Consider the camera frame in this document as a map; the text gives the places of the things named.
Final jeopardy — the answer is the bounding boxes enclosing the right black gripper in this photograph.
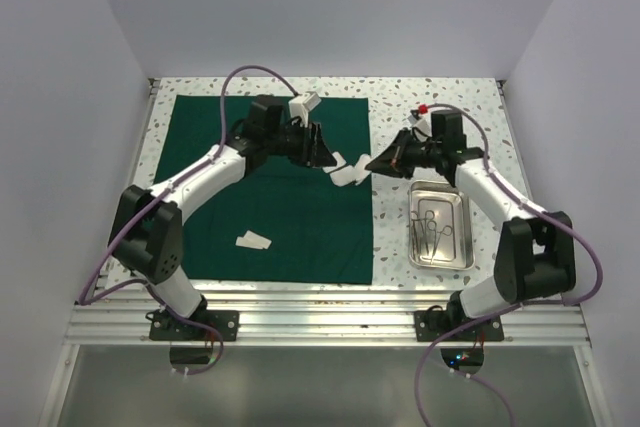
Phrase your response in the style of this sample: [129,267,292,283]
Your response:
[366,128,442,181]

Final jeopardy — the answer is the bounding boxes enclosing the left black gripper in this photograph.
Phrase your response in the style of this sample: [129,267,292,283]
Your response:
[265,118,336,168]

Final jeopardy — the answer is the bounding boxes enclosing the white gauze pad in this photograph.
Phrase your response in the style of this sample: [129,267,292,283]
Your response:
[322,152,347,175]
[329,165,359,187]
[353,154,371,185]

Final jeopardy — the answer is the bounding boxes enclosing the steel surgical scissors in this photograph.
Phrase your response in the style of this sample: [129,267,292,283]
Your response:
[410,210,435,255]

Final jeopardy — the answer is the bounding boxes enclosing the steel forceps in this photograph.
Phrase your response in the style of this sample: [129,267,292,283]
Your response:
[426,220,453,264]

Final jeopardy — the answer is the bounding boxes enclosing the white packet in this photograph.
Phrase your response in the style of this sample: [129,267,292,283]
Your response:
[241,231,272,249]
[235,237,270,250]

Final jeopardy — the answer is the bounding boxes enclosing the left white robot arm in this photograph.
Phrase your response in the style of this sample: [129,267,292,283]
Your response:
[109,92,337,340]

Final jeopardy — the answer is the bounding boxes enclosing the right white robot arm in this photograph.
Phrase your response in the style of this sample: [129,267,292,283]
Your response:
[366,103,576,340]

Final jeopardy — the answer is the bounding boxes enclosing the green surgical cloth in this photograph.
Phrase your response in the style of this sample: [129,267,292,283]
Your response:
[154,96,374,285]

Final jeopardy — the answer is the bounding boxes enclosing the stainless steel tray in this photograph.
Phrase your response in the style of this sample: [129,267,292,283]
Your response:
[408,180,475,271]

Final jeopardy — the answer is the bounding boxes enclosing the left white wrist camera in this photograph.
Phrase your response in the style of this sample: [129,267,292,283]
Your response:
[288,91,321,124]

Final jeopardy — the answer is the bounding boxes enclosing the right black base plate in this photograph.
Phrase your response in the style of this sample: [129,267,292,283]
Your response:
[413,304,503,343]

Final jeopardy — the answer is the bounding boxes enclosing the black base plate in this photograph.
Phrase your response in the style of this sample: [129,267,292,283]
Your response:
[413,304,503,343]
[145,310,239,342]

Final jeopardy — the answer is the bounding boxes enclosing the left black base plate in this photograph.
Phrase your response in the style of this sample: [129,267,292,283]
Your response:
[145,310,239,342]

